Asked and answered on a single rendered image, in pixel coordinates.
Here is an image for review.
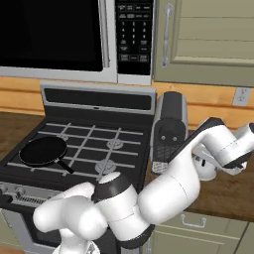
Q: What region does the black gas stove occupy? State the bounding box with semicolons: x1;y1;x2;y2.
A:
0;81;158;254

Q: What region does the silver microwave door handle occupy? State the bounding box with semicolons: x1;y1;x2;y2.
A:
98;0;112;69

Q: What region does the silver cupboard door handle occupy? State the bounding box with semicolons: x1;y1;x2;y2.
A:
160;2;175;69

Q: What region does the white wall socket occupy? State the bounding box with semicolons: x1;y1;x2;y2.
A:
231;86;253;107

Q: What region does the green drawer front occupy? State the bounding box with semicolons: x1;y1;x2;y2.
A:
155;211;249;240

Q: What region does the green base cupboard door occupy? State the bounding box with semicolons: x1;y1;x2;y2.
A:
149;228;246;254
235;221;254;254

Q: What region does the black frying pan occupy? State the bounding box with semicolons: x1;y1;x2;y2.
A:
18;135;75;175

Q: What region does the silver black microwave oven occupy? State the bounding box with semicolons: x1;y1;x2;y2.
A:
0;0;157;86

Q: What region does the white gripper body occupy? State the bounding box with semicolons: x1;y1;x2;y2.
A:
216;158;250;177

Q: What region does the silver drawer handle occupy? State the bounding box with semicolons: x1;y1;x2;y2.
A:
180;213;208;229

